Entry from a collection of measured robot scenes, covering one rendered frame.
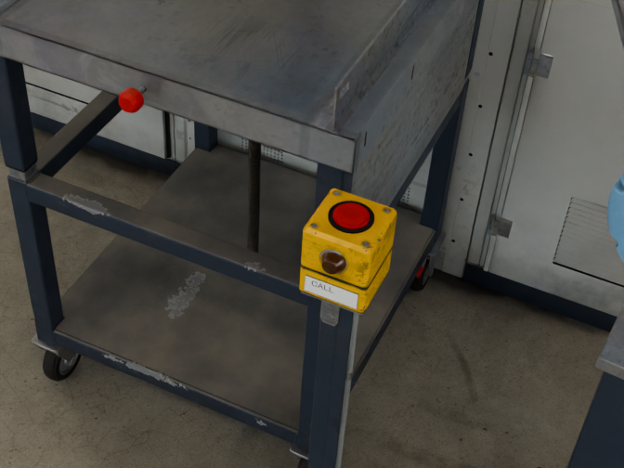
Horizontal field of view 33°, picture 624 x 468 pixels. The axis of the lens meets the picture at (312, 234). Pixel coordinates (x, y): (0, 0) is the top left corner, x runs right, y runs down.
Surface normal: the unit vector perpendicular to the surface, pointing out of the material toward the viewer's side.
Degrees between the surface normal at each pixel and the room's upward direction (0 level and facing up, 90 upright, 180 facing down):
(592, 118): 90
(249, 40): 0
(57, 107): 90
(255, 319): 0
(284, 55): 0
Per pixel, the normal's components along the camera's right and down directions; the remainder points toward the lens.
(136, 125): -0.42, 0.61
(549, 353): 0.05, -0.73
